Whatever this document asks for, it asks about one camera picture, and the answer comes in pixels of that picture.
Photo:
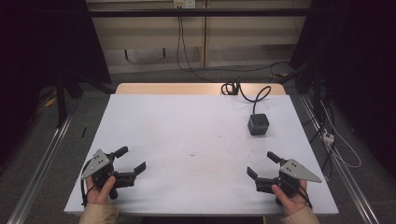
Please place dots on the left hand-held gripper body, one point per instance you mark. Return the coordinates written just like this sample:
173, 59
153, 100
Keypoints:
97, 165

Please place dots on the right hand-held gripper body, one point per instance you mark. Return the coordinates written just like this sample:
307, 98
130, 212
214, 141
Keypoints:
292, 174

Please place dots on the person's left hand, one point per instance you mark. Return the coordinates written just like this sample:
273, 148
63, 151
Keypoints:
99, 192

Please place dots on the person's right hand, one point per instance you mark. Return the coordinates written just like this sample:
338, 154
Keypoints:
292, 202

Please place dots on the small black stick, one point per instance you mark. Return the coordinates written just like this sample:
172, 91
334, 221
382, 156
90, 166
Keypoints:
83, 132

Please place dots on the black cube power socket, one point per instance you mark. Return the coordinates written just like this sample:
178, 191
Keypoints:
258, 124

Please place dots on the white power strip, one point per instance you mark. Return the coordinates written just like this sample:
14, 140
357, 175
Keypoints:
328, 138

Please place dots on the white table cover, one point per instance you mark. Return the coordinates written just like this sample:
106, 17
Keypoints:
193, 140

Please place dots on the black metal stand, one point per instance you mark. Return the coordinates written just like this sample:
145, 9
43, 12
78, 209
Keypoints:
61, 102

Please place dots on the dark curtain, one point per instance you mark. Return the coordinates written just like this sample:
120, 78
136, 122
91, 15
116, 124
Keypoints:
37, 62
367, 77

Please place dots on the black horizontal metal bar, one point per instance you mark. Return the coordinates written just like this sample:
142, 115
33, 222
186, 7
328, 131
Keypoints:
199, 12

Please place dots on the aluminium floor rail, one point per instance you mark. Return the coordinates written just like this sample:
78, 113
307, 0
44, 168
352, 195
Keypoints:
348, 183
40, 174

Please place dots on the white wall socket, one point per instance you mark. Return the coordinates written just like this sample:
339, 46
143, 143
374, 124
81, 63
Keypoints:
184, 3

